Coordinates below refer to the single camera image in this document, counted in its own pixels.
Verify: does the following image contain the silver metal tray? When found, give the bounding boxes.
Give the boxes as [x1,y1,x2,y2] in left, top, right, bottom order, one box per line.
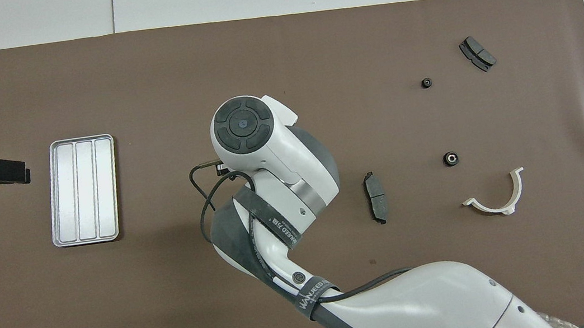
[39,133,128,250]

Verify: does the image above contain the brown paper mat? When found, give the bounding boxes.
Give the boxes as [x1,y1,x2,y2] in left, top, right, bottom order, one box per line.
[0,0,584,328]

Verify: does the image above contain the long grey brake pad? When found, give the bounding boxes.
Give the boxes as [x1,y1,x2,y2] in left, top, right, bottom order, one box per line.
[362,170,391,227]

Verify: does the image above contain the short dark brake pad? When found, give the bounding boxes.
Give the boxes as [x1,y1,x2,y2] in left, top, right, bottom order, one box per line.
[458,33,498,76]

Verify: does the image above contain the white plastic half-ring clamp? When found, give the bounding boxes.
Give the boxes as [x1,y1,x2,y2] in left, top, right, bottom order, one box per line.
[458,167,530,221]

